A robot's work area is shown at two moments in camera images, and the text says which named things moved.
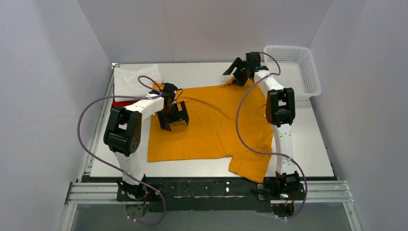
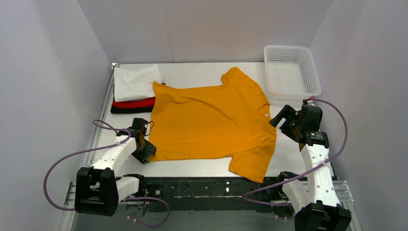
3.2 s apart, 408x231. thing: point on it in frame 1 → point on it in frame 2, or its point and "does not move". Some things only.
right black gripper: [240, 71] → [287, 120]
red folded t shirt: [122, 103] does not move
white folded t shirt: [126, 82] does not move
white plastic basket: [298, 70] does not move
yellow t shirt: [228, 121] does not move
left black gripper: [173, 115] → [146, 151]
